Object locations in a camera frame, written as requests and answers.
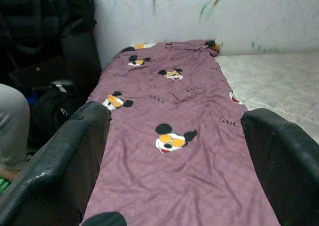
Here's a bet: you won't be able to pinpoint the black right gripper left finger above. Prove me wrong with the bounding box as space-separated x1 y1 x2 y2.
0 101 112 226

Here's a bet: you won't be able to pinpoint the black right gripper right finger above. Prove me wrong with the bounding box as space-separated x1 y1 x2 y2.
240 108 319 226

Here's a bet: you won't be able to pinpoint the green plastic stool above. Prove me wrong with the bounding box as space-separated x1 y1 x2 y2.
0 177 12 196

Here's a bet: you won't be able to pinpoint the seated person grey trousers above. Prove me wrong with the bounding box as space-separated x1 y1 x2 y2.
0 83 30 182

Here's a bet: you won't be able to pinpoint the black backpack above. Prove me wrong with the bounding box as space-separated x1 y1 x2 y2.
28 87 87 149

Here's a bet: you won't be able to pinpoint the pink mouse print bedsheet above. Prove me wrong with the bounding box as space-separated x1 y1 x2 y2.
81 39 281 226

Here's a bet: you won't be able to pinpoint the beige quilted mattress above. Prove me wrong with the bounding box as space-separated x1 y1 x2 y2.
214 51 319 147

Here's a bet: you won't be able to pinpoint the black boxy bag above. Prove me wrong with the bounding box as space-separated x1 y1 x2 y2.
8 31 102 92

